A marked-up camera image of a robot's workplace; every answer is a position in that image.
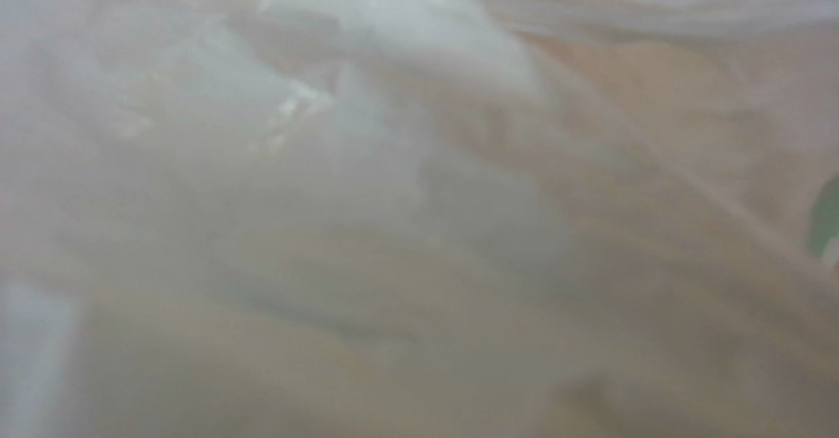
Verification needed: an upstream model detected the white printed plastic bag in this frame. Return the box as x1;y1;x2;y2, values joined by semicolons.
1;0;838;437

